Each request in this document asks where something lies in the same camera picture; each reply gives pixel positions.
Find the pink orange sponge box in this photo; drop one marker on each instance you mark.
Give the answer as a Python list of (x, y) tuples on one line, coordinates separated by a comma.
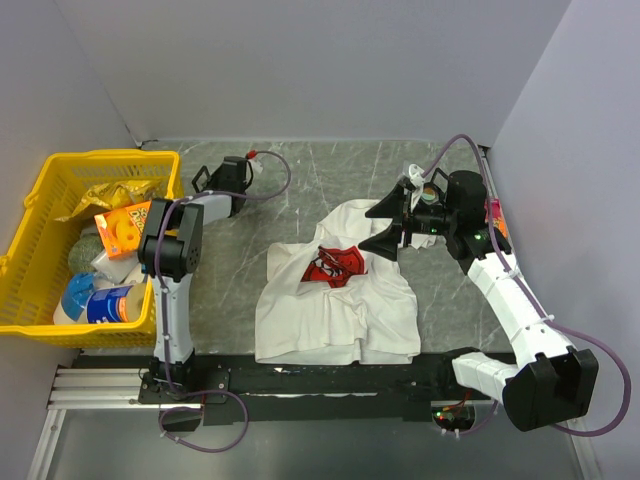
[(494, 211)]

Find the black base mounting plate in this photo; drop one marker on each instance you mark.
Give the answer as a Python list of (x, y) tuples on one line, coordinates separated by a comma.
[(227, 389)]

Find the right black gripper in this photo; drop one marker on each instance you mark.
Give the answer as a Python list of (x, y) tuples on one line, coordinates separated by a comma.
[(386, 243)]

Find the blue white canister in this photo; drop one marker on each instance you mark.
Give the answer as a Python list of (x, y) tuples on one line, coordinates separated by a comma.
[(121, 304)]

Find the orange Scrub Daddy box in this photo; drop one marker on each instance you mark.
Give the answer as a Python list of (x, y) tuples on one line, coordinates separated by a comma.
[(121, 229)]

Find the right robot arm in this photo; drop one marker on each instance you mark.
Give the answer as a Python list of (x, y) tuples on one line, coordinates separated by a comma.
[(550, 380)]

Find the black folding mirror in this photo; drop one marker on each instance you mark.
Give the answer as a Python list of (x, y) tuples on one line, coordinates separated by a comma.
[(439, 181), (201, 180)]

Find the blue lid white container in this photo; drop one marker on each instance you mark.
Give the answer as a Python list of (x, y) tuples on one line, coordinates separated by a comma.
[(72, 307)]

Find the aluminium rail frame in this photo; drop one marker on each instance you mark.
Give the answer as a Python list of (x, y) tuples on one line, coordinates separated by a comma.
[(84, 389)]

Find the black folding mirror right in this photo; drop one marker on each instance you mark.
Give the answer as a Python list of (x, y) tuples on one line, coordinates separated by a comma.
[(439, 181)]

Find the gold snack bag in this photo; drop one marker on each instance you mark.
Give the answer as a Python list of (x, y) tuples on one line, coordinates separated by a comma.
[(110, 196)]

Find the yellow plastic basket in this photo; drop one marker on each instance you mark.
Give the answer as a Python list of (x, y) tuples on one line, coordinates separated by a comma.
[(34, 271)]

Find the white Coca-Cola t-shirt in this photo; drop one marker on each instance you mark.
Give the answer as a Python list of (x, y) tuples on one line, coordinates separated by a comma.
[(326, 302)]

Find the black folding mirror left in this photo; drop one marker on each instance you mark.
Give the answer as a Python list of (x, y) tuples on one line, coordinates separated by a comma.
[(201, 180)]

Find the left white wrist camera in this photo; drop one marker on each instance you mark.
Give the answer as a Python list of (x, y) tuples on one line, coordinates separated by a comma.
[(255, 164)]

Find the green round brooch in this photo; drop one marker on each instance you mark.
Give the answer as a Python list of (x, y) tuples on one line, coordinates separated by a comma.
[(429, 195)]

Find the green scrub sponge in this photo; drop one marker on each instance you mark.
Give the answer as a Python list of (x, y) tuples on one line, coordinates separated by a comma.
[(83, 253)]

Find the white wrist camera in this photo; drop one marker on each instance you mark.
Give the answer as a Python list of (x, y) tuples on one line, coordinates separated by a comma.
[(412, 179), (255, 164)]

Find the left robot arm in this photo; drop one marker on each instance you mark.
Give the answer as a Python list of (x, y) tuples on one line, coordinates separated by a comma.
[(169, 252)]

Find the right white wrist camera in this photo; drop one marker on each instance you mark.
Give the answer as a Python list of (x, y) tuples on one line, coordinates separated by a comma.
[(412, 179)]

